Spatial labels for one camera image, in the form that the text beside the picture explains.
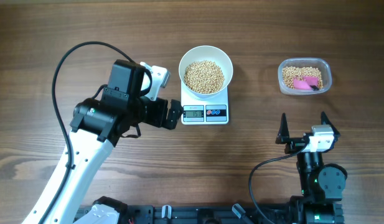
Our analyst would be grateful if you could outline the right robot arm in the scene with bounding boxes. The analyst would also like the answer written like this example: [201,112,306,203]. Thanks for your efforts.
[275,112,347,224]

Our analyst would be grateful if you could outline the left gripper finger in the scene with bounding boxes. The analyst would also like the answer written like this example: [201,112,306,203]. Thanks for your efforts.
[167,100,184,118]
[162,109,183,130]

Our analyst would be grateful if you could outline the soybeans in bowl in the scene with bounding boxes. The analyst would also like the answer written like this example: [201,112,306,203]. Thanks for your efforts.
[184,60,225,94]

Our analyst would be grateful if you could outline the white bowl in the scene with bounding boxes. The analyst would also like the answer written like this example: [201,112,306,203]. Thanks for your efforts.
[179,45,233,95]

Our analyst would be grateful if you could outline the clear plastic container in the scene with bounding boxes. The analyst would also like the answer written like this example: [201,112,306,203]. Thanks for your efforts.
[278,58,332,95]

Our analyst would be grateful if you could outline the pile of soybeans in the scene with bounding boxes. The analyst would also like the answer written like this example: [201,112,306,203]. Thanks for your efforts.
[282,67,323,90]

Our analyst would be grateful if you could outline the pink plastic scoop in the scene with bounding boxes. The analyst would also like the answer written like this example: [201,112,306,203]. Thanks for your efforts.
[293,77,320,91]

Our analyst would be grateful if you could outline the white digital kitchen scale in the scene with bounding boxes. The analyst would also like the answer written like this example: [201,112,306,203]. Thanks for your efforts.
[181,82,230,125]

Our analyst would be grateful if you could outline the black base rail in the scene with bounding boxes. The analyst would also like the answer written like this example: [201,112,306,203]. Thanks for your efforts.
[75,197,345,224]

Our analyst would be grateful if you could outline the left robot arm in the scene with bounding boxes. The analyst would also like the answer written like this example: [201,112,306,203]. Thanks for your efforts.
[24,60,182,223]

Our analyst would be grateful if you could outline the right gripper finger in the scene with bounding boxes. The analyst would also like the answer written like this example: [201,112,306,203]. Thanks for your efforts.
[275,113,290,144]
[320,111,341,147]

